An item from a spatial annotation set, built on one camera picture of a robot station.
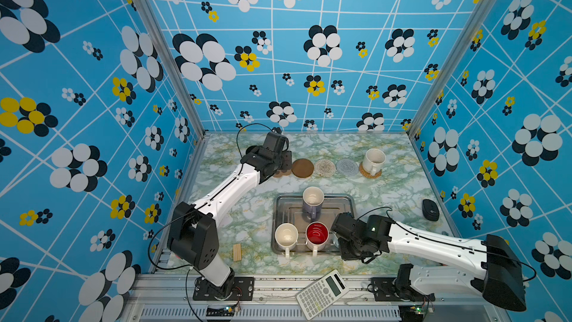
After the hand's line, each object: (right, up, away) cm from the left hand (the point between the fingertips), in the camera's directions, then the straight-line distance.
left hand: (289, 155), depth 86 cm
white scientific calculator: (+11, -45, -14) cm, 49 cm away
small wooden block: (-19, -35, -5) cm, 41 cm away
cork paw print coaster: (-3, -8, +19) cm, 21 cm away
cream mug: (+39, -3, +17) cm, 43 cm away
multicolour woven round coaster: (+17, -6, +19) cm, 26 cm away
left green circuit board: (-21, -50, -15) cm, 57 cm away
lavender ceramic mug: (+10, -19, +8) cm, 23 cm away
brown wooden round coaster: (+6, -6, +20) cm, 21 cm away
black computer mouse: (+57, -22, +3) cm, 61 cm away
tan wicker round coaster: (+36, -9, +16) cm, 40 cm away
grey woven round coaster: (+28, -6, +20) cm, 34 cm away
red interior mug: (+11, -30, -2) cm, 32 cm away
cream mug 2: (-1, -31, -1) cm, 31 cm away
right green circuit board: (+40, -50, -15) cm, 65 cm away
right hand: (+20, -34, -10) cm, 40 cm away
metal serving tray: (-1, -22, +7) cm, 24 cm away
